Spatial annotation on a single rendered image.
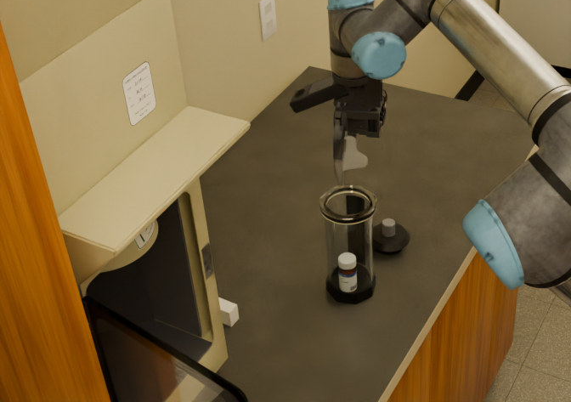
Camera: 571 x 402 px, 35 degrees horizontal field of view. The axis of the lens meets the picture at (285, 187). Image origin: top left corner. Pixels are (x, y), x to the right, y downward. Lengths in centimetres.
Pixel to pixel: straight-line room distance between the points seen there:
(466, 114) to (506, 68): 113
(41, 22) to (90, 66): 11
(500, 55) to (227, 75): 114
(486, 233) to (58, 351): 57
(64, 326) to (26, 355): 14
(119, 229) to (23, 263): 13
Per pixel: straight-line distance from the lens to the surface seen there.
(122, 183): 125
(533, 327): 313
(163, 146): 130
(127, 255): 141
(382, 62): 138
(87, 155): 123
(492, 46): 128
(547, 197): 116
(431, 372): 208
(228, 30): 226
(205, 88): 222
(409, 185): 213
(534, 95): 123
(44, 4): 112
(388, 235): 193
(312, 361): 173
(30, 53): 111
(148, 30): 128
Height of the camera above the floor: 223
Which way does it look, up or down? 37 degrees down
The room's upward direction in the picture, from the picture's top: 5 degrees counter-clockwise
